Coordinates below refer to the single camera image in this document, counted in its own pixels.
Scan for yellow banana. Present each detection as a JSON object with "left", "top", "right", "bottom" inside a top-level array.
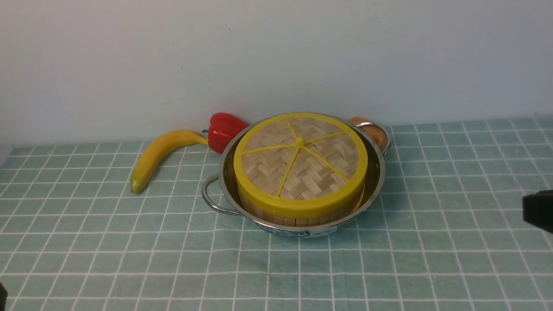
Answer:
[{"left": 130, "top": 130, "right": 208, "bottom": 194}]

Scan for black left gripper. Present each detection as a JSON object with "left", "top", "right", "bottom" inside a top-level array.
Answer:
[{"left": 0, "top": 283, "right": 8, "bottom": 311}]

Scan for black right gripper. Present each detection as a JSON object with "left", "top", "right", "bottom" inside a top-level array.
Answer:
[{"left": 523, "top": 190, "right": 553, "bottom": 234}]

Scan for yellow rimmed bamboo steamer basket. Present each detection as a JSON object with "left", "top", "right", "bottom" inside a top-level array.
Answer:
[{"left": 238, "top": 187, "right": 365, "bottom": 228}]

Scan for green checkered tablecloth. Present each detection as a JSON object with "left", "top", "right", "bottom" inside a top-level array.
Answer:
[{"left": 0, "top": 117, "right": 553, "bottom": 311}]

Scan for yellow rimmed woven steamer lid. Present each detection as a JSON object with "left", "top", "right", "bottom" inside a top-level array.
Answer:
[{"left": 233, "top": 113, "right": 369, "bottom": 206}]

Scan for brown egg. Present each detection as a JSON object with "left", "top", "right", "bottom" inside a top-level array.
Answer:
[{"left": 349, "top": 117, "right": 389, "bottom": 154}]

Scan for stainless steel pot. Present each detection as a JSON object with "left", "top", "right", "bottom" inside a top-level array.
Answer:
[{"left": 201, "top": 115, "right": 392, "bottom": 238}]

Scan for red bell pepper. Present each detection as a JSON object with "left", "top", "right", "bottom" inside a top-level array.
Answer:
[{"left": 202, "top": 112, "right": 249, "bottom": 154}]

